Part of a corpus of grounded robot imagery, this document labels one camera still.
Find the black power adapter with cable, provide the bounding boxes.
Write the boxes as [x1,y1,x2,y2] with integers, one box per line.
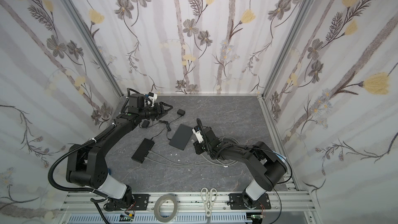
[141,122,166,141]

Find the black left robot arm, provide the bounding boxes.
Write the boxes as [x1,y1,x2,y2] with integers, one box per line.
[48,88,173,223]

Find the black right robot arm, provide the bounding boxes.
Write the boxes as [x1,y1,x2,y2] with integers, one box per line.
[192,118,291,211]

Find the clear tape roll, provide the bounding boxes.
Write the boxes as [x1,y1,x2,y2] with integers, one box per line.
[153,194,178,223]

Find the blue face mask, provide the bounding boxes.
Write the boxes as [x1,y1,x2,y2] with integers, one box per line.
[273,151,288,164]

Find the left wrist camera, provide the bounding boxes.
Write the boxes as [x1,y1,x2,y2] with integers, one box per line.
[144,92,158,107]

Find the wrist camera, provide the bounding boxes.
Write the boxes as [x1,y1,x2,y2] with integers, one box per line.
[144,92,158,107]
[192,127,204,144]

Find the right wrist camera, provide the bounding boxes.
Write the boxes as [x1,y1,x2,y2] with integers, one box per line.
[192,127,204,144]

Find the white handled scissors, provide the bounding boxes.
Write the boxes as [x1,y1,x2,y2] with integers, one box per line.
[201,187,218,218]

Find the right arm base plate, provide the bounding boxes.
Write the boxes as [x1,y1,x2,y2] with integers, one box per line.
[227,193,272,210]

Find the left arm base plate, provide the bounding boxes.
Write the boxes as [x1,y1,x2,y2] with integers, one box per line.
[104,193,150,212]

